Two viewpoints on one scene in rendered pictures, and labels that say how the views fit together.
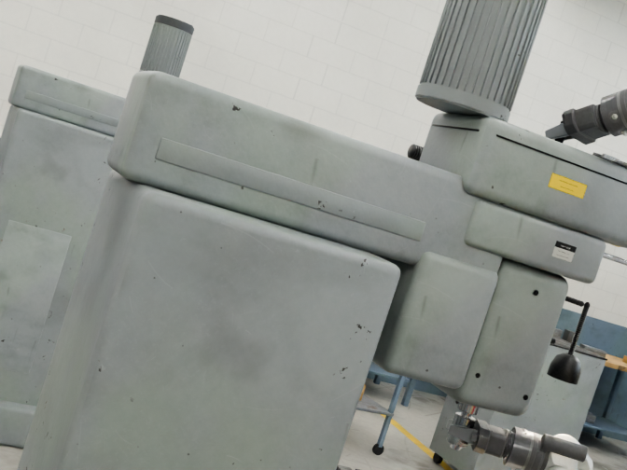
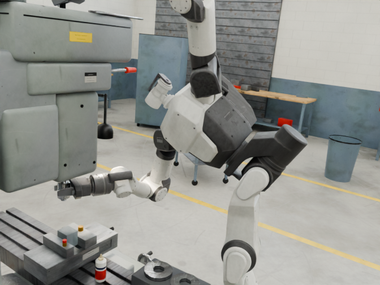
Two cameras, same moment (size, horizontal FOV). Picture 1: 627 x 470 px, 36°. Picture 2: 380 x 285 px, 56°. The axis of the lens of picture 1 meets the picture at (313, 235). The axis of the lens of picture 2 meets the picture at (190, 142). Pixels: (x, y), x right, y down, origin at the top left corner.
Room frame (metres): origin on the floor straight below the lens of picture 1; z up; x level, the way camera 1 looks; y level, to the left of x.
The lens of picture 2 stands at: (0.80, -0.06, 1.83)
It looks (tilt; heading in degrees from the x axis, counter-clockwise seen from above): 16 degrees down; 324
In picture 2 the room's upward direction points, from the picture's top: 5 degrees clockwise
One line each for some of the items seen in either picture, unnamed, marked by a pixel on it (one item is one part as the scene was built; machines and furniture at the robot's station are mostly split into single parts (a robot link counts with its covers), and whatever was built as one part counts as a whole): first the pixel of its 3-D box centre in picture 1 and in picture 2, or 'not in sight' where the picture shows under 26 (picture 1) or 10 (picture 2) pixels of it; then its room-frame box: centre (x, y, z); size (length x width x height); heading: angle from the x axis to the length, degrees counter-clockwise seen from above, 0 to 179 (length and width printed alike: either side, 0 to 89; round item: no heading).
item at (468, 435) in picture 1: (462, 433); (65, 192); (2.07, -0.44, 1.24); 0.06 x 0.02 x 0.03; 86
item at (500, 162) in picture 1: (538, 180); (59, 34); (2.10, -0.43, 1.81); 0.47 x 0.26 x 0.16; 111
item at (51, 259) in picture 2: not in sight; (73, 245); (2.09, -0.48, 0.99); 0.35 x 0.15 x 0.11; 110
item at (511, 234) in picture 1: (508, 234); (52, 73); (2.09, -0.40, 1.68); 0.34 x 0.24 x 0.10; 111
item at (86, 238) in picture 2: not in sight; (78, 235); (2.10, -0.51, 1.02); 0.15 x 0.06 x 0.04; 20
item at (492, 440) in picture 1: (500, 444); (87, 186); (2.10, -0.54, 1.23); 0.13 x 0.12 x 0.10; 176
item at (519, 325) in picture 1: (493, 329); (61, 130); (2.10, -0.44, 1.47); 0.21 x 0.19 x 0.32; 21
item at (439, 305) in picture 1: (418, 308); (12, 139); (2.04, -0.26, 1.47); 0.24 x 0.19 x 0.26; 21
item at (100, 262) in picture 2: not in sight; (100, 266); (1.91, -0.52, 0.99); 0.04 x 0.04 x 0.11
